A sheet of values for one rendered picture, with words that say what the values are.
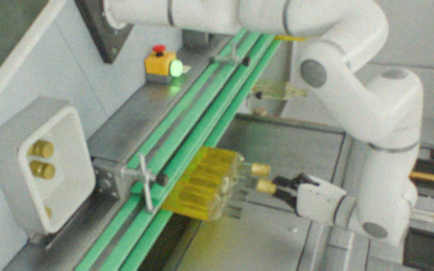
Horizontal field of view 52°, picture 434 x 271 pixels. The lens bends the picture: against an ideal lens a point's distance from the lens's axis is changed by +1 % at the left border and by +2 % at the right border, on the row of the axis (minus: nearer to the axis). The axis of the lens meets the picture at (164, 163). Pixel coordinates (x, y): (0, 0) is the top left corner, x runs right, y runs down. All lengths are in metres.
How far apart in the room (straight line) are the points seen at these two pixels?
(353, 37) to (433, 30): 6.29
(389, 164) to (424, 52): 6.33
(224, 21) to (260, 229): 0.55
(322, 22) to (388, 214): 0.37
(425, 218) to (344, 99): 0.69
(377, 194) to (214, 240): 0.46
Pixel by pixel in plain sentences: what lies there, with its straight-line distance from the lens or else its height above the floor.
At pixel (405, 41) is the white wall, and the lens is 7.14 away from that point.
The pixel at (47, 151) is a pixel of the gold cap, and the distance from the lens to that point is 0.90.
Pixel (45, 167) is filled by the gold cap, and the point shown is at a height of 0.81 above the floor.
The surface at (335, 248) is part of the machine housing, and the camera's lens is 1.20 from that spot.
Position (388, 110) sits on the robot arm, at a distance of 0.78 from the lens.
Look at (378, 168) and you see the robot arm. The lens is 0.90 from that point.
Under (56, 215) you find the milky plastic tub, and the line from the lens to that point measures 0.96.
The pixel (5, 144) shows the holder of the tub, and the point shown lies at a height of 0.80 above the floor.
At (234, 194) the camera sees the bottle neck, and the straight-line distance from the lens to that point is 1.10.
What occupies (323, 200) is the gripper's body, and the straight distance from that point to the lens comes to 1.07.
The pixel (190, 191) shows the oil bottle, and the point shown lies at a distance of 1.10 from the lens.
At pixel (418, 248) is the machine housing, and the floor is 1.54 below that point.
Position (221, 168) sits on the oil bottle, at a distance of 1.16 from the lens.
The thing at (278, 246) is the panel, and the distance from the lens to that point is 1.18.
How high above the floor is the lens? 1.38
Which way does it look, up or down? 24 degrees down
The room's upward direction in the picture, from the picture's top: 102 degrees clockwise
